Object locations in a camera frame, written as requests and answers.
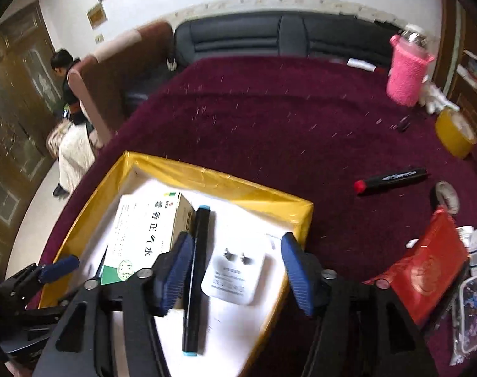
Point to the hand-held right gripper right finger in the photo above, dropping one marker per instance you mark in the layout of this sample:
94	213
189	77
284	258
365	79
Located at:
299	279

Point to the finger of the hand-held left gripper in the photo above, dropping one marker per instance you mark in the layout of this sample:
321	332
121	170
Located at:
59	267

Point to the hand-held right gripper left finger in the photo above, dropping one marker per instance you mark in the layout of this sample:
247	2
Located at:
177	279

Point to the black marker with cyan caps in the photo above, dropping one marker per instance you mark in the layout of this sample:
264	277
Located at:
201	243

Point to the white power adapter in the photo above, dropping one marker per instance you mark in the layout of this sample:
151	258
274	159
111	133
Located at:
238	282

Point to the white green medicine box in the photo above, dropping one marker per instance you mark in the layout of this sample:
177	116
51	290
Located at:
144	227

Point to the yellow cardboard tray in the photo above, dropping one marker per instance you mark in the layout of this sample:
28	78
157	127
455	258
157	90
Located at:
222	180

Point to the clear printed pouch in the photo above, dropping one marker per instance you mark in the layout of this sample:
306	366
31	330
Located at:
472	310

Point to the dark thin pen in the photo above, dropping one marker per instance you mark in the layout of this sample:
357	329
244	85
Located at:
103	261

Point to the red foil packet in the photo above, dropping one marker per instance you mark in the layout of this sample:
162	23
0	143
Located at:
427	267

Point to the black marker with red cap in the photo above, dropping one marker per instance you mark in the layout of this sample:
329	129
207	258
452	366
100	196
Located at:
395	176

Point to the brown wooden door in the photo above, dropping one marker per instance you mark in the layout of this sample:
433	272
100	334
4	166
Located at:
10	125

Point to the small silver tape roll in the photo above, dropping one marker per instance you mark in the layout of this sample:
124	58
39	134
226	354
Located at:
447	193

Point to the brown armchair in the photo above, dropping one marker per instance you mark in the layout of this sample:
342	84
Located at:
105	86

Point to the small black clip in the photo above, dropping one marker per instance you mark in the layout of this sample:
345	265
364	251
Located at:
403	123

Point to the yellow tape roll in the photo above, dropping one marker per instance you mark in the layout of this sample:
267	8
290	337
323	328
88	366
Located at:
450	137

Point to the small white object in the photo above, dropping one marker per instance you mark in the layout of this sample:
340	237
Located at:
171	64

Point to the white paper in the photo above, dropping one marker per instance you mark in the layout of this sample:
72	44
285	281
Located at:
360	65

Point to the white crumpled tissue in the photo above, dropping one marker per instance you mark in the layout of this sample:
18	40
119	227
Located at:
435	98

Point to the bottle in pink knitted sleeve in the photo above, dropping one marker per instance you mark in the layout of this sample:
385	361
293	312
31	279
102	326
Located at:
405	74

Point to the wooden sideboard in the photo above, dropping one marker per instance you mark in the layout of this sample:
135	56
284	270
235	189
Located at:
474	114

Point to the black leather sofa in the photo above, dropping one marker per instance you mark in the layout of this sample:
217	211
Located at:
238	35

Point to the black cloth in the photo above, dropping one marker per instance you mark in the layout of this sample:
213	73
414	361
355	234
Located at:
385	25

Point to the pile of clutter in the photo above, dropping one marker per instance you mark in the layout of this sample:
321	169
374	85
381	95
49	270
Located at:
476	70

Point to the wall switch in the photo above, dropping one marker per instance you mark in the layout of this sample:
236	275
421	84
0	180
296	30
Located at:
99	39

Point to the gold wall plaque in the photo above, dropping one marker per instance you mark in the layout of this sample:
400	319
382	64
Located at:
96	15

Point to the wooden partition frame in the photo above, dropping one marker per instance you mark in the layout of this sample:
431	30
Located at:
450	27

